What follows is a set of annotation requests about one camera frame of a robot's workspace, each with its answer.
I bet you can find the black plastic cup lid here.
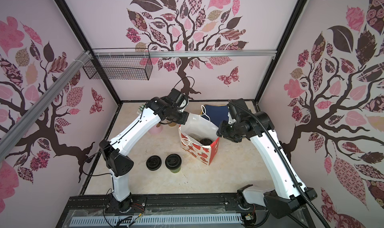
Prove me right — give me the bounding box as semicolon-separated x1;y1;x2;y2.
165;154;182;170
200;138;213;146

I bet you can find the red white paper takeout bag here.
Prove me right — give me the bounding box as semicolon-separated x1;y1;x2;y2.
178;105;220;166

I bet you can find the green paper coffee cup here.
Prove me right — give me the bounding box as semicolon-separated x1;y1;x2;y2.
170;168;181;174

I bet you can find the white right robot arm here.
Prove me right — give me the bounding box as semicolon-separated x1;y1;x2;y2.
217;99;330;228

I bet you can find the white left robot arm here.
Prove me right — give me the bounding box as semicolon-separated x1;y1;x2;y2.
99;88;189;213

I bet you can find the pink plastic straw holder cup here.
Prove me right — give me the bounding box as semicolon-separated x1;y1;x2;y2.
148;124;163;135

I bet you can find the navy blue paper bags stack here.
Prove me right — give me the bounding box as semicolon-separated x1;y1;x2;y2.
202;105;229;127

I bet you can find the stack of black cup lids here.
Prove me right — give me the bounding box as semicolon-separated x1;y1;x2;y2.
146;155;162;171

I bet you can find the black wire mesh basket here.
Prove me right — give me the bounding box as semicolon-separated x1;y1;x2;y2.
83;48;154;81

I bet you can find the aluminium horizontal rail back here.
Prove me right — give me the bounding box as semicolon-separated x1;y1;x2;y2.
94;50;277;58

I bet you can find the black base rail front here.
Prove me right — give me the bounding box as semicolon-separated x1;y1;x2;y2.
56;191;307;228

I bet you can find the white slotted cable duct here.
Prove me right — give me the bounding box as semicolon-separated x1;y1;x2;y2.
69;214;243;228

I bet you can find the black vertical frame post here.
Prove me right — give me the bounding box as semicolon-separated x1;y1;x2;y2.
54;0;123;106

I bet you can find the aluminium diagonal rail left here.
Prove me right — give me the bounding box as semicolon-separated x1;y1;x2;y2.
1;51;91;161

